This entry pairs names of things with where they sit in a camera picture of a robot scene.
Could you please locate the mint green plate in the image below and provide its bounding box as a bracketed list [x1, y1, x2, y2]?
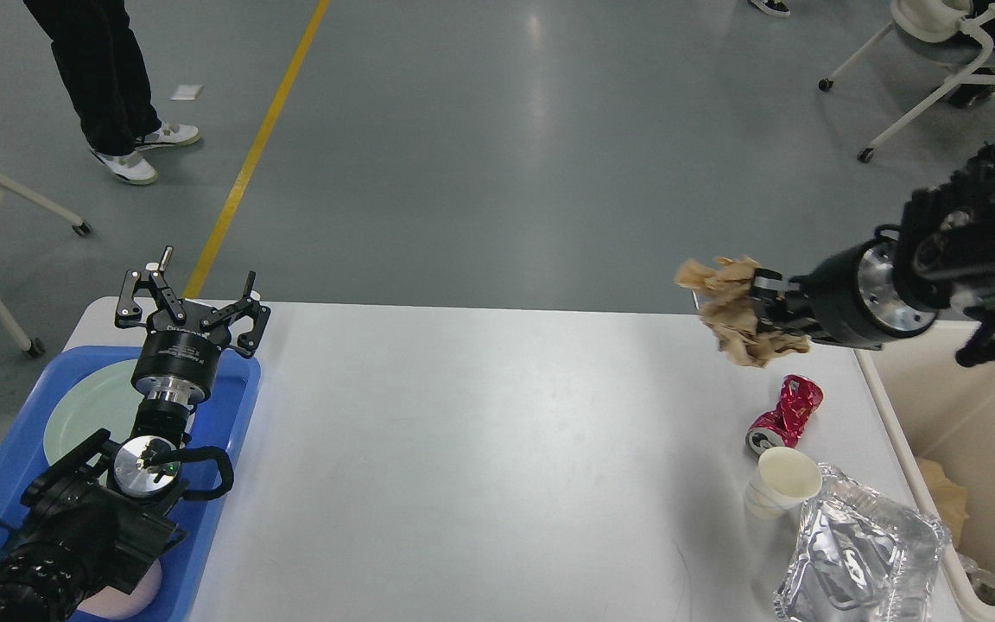
[43, 359, 145, 465]

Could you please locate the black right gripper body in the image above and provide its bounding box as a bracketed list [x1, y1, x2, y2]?
[787, 238, 937, 350]

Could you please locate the brown paper bag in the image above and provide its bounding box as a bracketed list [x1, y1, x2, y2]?
[916, 457, 970, 549]

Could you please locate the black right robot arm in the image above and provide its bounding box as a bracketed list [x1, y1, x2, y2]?
[744, 144, 995, 367]

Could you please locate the person in jeans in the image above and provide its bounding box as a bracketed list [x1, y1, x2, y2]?
[749, 0, 791, 17]

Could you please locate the red wrapper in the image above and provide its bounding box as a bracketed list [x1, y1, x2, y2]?
[744, 374, 824, 455]

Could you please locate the person in grey sweater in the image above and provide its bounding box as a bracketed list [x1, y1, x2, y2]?
[24, 1, 201, 186]

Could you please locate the crumpled aluminium foil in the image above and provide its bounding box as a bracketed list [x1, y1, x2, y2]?
[773, 463, 951, 621]

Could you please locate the brown paper ball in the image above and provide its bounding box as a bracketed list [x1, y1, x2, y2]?
[675, 256, 812, 369]

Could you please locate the pink HOME mug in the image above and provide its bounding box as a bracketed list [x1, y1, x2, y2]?
[78, 562, 163, 621]

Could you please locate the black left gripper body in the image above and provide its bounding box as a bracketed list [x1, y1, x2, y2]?
[130, 314, 231, 405]

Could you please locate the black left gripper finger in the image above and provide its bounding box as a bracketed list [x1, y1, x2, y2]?
[202, 271, 272, 359]
[114, 247, 189, 333]

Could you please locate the blue plastic tray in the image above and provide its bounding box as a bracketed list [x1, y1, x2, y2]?
[0, 346, 260, 621]

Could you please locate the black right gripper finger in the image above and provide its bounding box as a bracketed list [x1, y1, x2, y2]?
[750, 270, 801, 303]
[755, 308, 813, 336]

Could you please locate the beige plastic bin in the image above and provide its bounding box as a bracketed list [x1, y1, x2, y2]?
[856, 321, 995, 621]

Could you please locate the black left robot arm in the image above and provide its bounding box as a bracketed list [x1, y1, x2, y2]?
[0, 247, 271, 621]

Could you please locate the white office chair right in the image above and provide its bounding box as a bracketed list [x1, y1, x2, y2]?
[818, 1, 995, 164]

